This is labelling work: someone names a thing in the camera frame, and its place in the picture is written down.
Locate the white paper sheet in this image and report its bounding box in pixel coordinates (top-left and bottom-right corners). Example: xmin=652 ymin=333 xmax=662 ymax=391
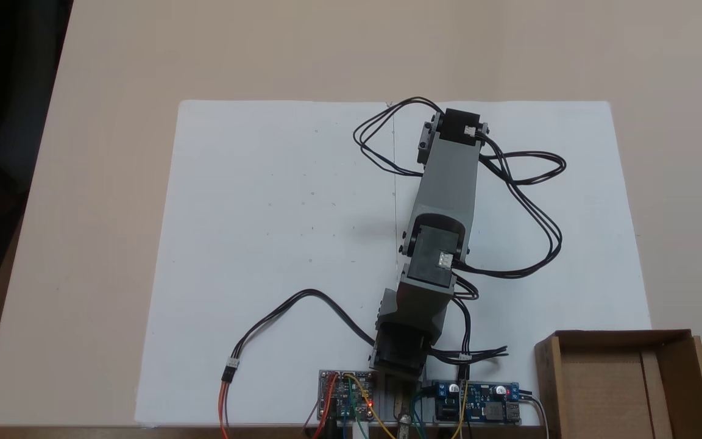
xmin=391 ymin=101 xmax=654 ymax=427
xmin=134 ymin=99 xmax=398 ymax=428

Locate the small motor controller board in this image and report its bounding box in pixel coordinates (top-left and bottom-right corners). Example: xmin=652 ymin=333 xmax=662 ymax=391
xmin=318 ymin=369 xmax=380 ymax=423

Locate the metal table clamp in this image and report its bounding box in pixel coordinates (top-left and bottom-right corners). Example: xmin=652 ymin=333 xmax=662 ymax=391
xmin=386 ymin=377 xmax=417 ymax=439

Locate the blue circuit board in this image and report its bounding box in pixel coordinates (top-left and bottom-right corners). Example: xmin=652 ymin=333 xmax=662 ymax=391
xmin=433 ymin=380 xmax=523 ymax=425

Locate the brown cardboard box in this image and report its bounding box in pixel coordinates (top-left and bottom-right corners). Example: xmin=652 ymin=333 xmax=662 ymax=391
xmin=534 ymin=329 xmax=702 ymax=439

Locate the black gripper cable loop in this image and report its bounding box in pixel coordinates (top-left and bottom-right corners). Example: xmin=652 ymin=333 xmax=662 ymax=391
xmin=352 ymin=96 xmax=444 ymax=178

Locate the black and orange base cable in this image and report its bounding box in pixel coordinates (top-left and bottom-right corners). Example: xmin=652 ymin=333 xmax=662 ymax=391
xmin=219 ymin=288 xmax=378 ymax=439

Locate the black elbow-to-base cable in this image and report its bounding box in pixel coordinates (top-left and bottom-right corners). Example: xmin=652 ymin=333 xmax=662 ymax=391
xmin=429 ymin=274 xmax=510 ymax=382

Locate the black wrist-to-elbow cable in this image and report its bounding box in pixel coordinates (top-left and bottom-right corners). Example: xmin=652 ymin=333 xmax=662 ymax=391
xmin=452 ymin=131 xmax=568 ymax=280

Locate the yellow wire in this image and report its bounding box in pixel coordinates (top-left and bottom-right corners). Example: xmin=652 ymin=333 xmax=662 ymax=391
xmin=451 ymin=380 xmax=471 ymax=439

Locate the white cable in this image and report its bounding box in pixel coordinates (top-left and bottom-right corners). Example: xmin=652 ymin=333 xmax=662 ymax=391
xmin=520 ymin=394 xmax=551 ymax=439

